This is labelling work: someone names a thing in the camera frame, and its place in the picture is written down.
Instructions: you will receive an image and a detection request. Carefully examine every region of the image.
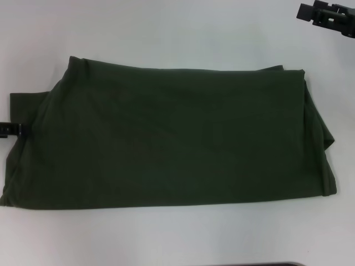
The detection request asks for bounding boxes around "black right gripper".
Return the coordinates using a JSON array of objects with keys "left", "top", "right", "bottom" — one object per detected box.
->
[{"left": 296, "top": 0, "right": 355, "bottom": 38}]

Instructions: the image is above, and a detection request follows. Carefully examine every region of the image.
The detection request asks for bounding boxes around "dark green FREE t-shirt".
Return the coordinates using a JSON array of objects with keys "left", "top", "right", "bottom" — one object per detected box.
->
[{"left": 0, "top": 55, "right": 338, "bottom": 210}]

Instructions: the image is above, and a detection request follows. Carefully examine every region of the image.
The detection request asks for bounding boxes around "dark rounded base edge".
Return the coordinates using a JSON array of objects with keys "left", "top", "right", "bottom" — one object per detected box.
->
[{"left": 259, "top": 260, "right": 303, "bottom": 266}]

